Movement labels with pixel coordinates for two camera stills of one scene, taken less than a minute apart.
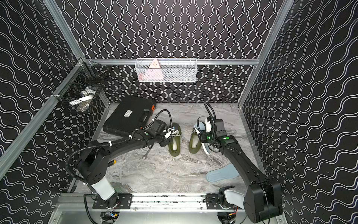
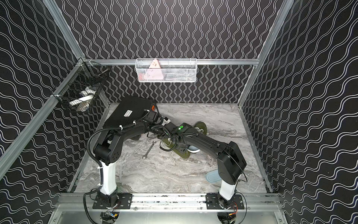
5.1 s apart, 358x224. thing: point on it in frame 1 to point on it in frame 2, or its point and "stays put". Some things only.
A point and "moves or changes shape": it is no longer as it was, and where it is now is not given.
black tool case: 130,113 stays put
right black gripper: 202,136 to 182,149
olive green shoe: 174,145 moves or changes shape
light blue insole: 200,127 to 193,149
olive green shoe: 195,143 moves or changes shape
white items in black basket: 82,103 stays put
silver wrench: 144,157 stays put
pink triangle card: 154,72 stays put
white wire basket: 166,70 stays put
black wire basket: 80,87 stays put
